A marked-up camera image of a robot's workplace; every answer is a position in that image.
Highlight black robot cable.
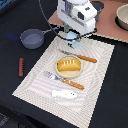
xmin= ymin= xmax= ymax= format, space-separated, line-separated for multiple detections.
xmin=37 ymin=0 xmax=99 ymax=43

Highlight cream bowl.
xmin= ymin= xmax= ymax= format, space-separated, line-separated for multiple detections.
xmin=116 ymin=4 xmax=128 ymax=30

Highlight beige woven placemat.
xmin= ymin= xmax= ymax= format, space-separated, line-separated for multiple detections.
xmin=13 ymin=37 xmax=114 ymax=128

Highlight wooden handled fork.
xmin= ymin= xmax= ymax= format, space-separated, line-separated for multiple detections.
xmin=43 ymin=71 xmax=84 ymax=90

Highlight wooden handled knife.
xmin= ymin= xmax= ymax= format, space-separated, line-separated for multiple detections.
xmin=59 ymin=49 xmax=97 ymax=63

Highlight white toy fish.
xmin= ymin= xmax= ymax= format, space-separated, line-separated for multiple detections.
xmin=52 ymin=90 xmax=77 ymax=99

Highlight small grey saucepan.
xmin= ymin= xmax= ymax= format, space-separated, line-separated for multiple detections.
xmin=20 ymin=29 xmax=50 ymax=49

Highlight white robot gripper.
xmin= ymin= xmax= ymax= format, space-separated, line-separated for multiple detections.
xmin=57 ymin=0 xmax=97 ymax=34

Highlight yellow bread loaf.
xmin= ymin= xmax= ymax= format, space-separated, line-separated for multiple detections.
xmin=57 ymin=59 xmax=81 ymax=71

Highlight red toy sausage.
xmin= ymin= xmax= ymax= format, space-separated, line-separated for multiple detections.
xmin=19 ymin=58 xmax=24 ymax=77

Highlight light blue milk carton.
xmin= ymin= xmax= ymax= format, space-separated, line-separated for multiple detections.
xmin=66 ymin=31 xmax=80 ymax=48

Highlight tan round plate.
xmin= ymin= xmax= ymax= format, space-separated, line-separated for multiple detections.
xmin=55 ymin=55 xmax=83 ymax=79

